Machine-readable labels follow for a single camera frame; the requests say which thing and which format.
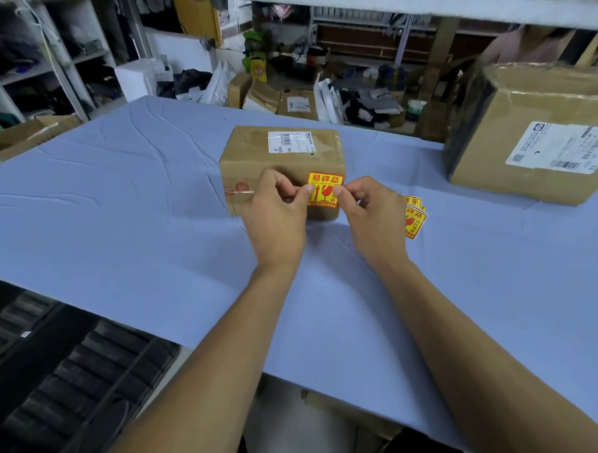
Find person's right hand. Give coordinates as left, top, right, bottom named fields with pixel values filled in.
left=332, top=174, right=414, bottom=276

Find white overhead shelf beam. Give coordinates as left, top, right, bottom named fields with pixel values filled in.
left=170, top=0, right=598, bottom=49

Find white shelving unit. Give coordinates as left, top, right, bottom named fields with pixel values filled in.
left=0, top=0, right=152, bottom=130

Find small taped cardboard box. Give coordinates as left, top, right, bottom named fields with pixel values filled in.
left=217, top=121, right=349, bottom=225

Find person's left forearm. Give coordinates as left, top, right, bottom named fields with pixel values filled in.
left=86, top=261, right=316, bottom=453

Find stack of yellow red stickers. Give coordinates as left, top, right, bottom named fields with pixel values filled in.
left=401, top=195, right=429, bottom=241

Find white plastic mailer bags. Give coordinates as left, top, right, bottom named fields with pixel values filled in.
left=313, top=74, right=346, bottom=126

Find large cardboard box white label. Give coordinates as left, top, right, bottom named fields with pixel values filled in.
left=441, top=59, right=598, bottom=212

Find yellow red warning sticker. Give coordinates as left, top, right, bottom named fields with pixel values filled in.
left=307, top=170, right=346, bottom=208

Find person's right forearm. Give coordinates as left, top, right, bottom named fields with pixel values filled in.
left=366, top=250, right=598, bottom=453

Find blue table cloth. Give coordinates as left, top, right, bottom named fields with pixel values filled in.
left=0, top=76, right=598, bottom=453

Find pile of dark clothing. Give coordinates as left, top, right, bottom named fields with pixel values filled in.
left=344, top=76, right=409, bottom=129

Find white foam box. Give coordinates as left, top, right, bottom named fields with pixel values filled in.
left=114, top=58, right=168, bottom=103

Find person's left hand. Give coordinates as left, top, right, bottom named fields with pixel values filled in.
left=238, top=167, right=319, bottom=278

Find flat cardboard box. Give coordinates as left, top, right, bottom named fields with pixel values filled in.
left=0, top=113, right=85, bottom=172

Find open cardboard box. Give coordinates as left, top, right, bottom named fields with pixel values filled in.
left=226, top=70, right=282, bottom=116

